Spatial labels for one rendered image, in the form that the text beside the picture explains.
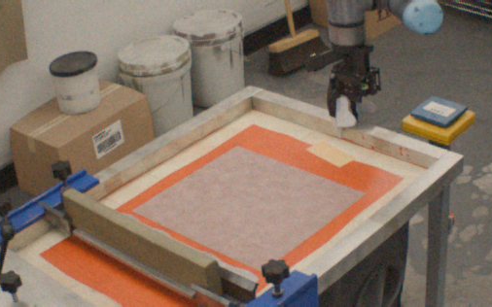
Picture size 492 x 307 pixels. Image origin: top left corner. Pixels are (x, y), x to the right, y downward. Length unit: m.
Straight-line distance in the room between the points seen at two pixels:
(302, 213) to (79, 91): 2.07
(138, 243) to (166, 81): 2.39
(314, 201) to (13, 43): 2.16
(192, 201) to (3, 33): 2.01
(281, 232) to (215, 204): 0.17
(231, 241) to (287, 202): 0.15
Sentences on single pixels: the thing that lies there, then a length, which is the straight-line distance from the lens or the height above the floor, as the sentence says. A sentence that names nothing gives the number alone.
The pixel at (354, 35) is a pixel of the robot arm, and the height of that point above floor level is 1.21.
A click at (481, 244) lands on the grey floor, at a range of 3.36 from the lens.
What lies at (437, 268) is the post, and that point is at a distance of 2.34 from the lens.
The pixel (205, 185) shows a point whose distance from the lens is 1.94.
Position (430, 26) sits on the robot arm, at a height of 1.26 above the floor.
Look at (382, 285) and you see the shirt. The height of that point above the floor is 0.74.
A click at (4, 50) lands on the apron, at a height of 0.61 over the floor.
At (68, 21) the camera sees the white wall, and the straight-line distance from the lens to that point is 4.02.
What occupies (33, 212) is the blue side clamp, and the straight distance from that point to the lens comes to 1.87.
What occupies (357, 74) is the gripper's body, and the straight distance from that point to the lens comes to 1.95.
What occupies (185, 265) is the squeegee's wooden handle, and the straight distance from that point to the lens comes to 1.57.
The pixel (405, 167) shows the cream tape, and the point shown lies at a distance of 1.95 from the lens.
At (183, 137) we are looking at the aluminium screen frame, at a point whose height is 0.98.
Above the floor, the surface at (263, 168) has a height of 0.96.
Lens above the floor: 1.96
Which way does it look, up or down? 29 degrees down
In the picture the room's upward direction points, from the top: 7 degrees counter-clockwise
